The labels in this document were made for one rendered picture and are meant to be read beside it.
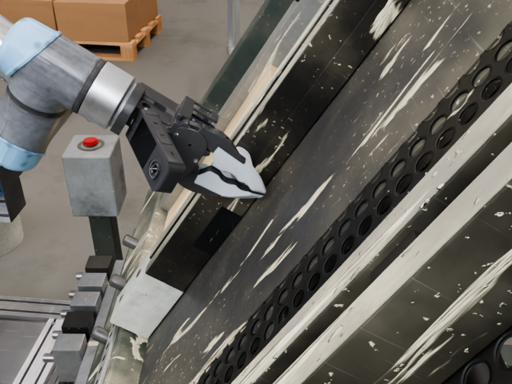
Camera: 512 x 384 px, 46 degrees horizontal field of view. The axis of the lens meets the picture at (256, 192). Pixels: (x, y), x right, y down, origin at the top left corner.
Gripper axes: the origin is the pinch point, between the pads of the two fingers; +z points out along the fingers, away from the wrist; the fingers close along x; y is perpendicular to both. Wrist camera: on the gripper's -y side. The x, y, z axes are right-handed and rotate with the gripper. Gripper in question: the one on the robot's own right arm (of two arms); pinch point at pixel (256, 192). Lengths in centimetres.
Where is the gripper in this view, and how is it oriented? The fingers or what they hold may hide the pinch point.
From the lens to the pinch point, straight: 78.4
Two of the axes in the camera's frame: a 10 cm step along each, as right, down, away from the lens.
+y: 0.5, -5.2, 8.5
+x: -5.4, 7.0, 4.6
